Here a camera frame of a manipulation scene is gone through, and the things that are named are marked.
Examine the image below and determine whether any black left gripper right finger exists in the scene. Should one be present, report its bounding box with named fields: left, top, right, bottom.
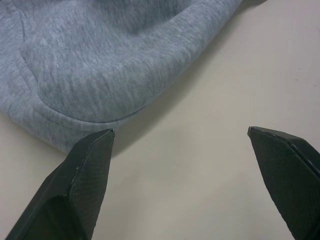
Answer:
left=246, top=126, right=320, bottom=240

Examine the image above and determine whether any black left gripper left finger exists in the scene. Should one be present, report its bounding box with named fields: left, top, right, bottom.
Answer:
left=4, top=128, right=116, bottom=240

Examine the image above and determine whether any grey fleece zip jacket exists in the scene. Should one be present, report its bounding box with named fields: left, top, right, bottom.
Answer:
left=0, top=0, right=247, bottom=154

